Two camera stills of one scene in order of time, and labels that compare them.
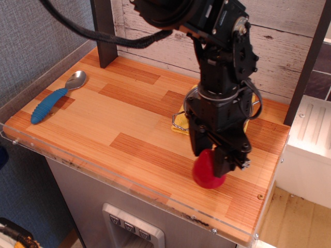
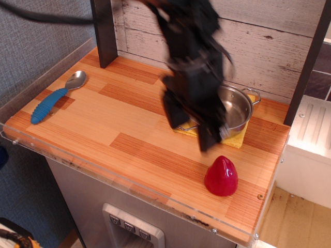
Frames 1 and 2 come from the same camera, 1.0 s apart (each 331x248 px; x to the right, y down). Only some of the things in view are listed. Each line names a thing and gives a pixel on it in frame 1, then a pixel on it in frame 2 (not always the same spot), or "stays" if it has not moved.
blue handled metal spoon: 75,80 stays
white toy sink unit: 304,168 stays
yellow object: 19,244 → 34,244
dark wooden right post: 309,63 stays
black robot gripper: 224,120 → 197,78
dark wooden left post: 103,15 stays
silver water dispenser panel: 126,230 stays
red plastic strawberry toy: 203,171 → 221,179
